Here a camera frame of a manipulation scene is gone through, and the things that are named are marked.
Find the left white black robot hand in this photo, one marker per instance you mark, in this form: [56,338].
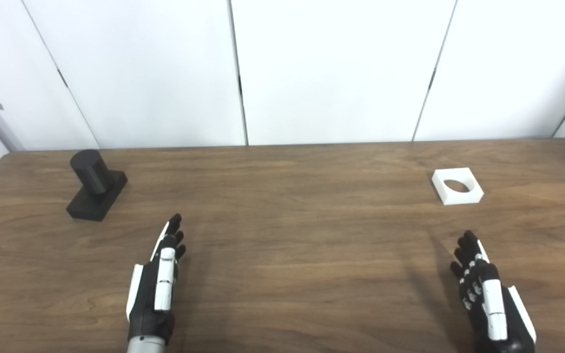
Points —
[151,294]

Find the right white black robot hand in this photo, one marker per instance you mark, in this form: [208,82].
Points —
[493,314]

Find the black peg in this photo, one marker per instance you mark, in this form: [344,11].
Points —
[93,191]

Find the white square piece with hole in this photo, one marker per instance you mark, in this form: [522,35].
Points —
[474,193]

